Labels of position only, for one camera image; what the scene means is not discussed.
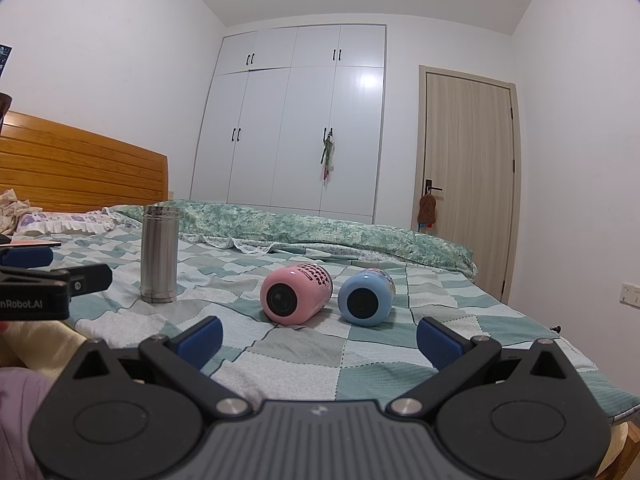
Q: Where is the stainless steel tumbler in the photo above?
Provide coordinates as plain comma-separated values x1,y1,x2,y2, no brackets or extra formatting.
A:
140,205,179,304

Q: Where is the light blue cup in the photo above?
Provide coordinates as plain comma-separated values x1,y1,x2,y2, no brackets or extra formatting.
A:
337,269,396,327

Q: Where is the wooden headboard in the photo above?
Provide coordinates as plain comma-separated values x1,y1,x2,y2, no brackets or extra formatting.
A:
1,112,169,212

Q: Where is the brown plush door hanger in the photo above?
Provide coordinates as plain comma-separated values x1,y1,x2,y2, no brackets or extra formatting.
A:
416,193,437,230

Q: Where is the green floral duvet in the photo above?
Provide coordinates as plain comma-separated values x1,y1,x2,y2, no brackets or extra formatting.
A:
121,198,475,276

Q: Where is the purple floral pillow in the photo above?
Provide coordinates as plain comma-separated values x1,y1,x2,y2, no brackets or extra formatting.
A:
14,211,117,236

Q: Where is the checkered green bed sheet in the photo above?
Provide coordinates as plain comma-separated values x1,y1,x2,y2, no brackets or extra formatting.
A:
14,224,640,424

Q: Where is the wall power socket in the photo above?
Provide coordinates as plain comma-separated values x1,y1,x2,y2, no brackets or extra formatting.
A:
620,283,640,308

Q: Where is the pink flat card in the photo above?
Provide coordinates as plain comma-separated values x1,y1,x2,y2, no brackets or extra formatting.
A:
0,240,61,250

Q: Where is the cream crumpled cloth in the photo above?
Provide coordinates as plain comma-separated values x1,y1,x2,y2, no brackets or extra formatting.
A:
0,188,41,236

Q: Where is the green wardrobe handle ornament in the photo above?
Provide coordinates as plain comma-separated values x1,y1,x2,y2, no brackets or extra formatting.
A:
320,128,335,184

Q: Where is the pink printed cup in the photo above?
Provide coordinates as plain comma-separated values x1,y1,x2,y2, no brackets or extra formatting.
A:
260,262,333,325

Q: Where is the white wardrobe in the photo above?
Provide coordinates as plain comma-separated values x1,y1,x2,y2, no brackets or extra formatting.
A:
190,24,386,222

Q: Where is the beige wooden door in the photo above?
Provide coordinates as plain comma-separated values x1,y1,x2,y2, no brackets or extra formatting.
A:
413,66,522,302

